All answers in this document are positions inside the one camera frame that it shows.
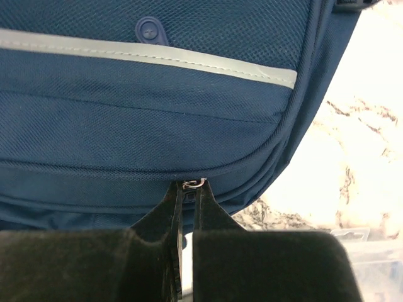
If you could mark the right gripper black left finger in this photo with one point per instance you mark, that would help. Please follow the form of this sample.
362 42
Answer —
140 263

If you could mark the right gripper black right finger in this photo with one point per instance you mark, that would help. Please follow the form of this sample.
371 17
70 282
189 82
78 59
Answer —
234 264

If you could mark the navy blue student backpack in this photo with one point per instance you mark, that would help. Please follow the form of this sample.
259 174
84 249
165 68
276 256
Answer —
104 103

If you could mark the clear plastic organizer box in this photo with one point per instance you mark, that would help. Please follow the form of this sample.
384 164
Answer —
376 262

